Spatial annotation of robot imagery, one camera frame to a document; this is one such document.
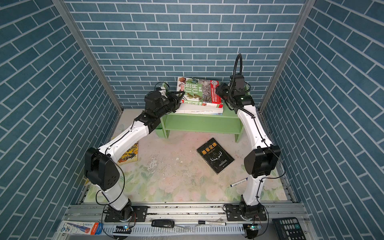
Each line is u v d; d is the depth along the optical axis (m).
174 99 0.69
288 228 0.69
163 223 0.68
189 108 0.76
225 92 0.72
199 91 0.79
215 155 0.94
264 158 0.48
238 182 0.84
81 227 0.69
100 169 0.45
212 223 0.71
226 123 0.96
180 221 0.73
